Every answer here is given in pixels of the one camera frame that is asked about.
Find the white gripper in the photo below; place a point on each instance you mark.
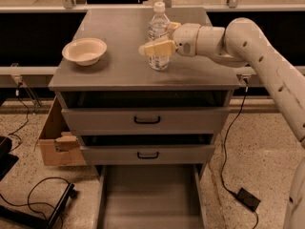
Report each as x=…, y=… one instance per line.
x=186, y=39

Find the clear plastic water bottle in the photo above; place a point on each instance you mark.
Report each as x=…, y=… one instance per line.
x=159, y=26

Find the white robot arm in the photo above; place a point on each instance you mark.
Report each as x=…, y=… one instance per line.
x=239, y=44

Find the grey top drawer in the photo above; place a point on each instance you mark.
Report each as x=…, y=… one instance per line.
x=141, y=121

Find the grey drawer cabinet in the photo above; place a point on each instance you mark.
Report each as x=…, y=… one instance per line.
x=123, y=79

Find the grey middle drawer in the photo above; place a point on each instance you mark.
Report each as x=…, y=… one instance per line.
x=148, y=154

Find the grey open bottom drawer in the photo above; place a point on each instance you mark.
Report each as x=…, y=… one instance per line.
x=150, y=197

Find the white paper bowl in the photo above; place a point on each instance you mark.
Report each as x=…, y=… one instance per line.
x=84, y=51

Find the brown cardboard box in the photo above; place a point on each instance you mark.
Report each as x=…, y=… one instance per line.
x=57, y=145

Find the black power adapter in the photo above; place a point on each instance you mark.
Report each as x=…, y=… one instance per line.
x=247, y=199

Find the black floor stand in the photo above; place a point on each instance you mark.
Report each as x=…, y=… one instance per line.
x=40, y=214

